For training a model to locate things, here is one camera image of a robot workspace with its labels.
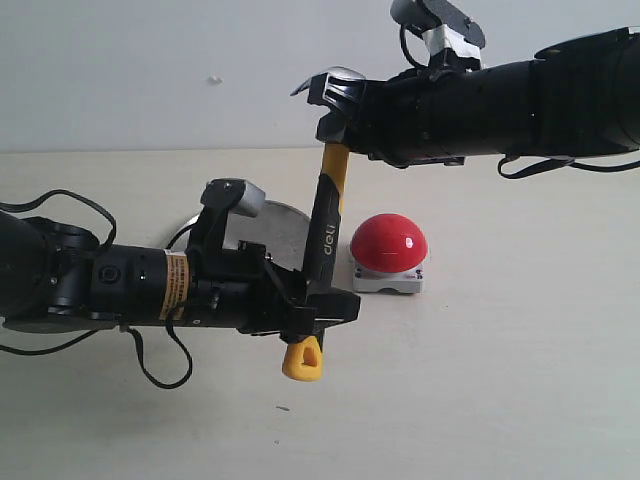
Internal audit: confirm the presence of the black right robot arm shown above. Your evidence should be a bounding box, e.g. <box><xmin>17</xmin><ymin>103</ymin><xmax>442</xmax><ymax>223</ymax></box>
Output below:
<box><xmin>304</xmin><ymin>28</ymin><xmax>639</xmax><ymax>169</ymax></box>

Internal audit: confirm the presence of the red dome push button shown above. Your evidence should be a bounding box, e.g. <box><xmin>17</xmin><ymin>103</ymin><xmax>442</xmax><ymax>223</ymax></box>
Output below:
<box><xmin>349</xmin><ymin>213</ymin><xmax>430</xmax><ymax>295</ymax></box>

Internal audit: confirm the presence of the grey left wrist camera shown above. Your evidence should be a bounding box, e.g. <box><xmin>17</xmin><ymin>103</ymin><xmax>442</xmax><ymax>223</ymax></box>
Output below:
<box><xmin>200</xmin><ymin>178</ymin><xmax>266</xmax><ymax>218</ymax></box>

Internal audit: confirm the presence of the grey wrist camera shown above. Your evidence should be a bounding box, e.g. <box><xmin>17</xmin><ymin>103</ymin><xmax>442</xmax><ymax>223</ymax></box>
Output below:
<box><xmin>390</xmin><ymin>0</ymin><xmax>486</xmax><ymax>62</ymax></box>
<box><xmin>200</xmin><ymin>178</ymin><xmax>266</xmax><ymax>218</ymax></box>

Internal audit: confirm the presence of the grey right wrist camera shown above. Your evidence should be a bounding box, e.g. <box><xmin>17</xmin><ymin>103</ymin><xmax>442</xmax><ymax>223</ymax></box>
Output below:
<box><xmin>390</xmin><ymin>0</ymin><xmax>486</xmax><ymax>62</ymax></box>

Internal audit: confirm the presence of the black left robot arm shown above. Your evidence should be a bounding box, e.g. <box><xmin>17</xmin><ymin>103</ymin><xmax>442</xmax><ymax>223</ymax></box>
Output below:
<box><xmin>1</xmin><ymin>179</ymin><xmax>360</xmax><ymax>342</ymax></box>

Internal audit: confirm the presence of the yellow black claw hammer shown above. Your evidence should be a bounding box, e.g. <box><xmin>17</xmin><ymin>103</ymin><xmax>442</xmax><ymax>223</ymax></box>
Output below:
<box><xmin>282</xmin><ymin>66</ymin><xmax>366</xmax><ymax>382</ymax></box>

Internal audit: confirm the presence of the round steel plate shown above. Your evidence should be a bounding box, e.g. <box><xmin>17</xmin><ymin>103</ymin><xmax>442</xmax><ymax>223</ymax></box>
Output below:
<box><xmin>163</xmin><ymin>198</ymin><xmax>310</xmax><ymax>278</ymax></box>

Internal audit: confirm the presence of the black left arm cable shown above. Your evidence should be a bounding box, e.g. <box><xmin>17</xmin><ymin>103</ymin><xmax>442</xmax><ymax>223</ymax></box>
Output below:
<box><xmin>0</xmin><ymin>188</ymin><xmax>194</xmax><ymax>390</ymax></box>

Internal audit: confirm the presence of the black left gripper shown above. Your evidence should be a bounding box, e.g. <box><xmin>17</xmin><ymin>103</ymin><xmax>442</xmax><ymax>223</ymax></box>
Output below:
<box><xmin>89</xmin><ymin>212</ymin><xmax>361</xmax><ymax>345</ymax></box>

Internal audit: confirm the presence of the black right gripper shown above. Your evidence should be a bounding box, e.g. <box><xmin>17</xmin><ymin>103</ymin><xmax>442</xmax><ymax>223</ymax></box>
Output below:
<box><xmin>307</xmin><ymin>62</ymin><xmax>535</xmax><ymax>168</ymax></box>

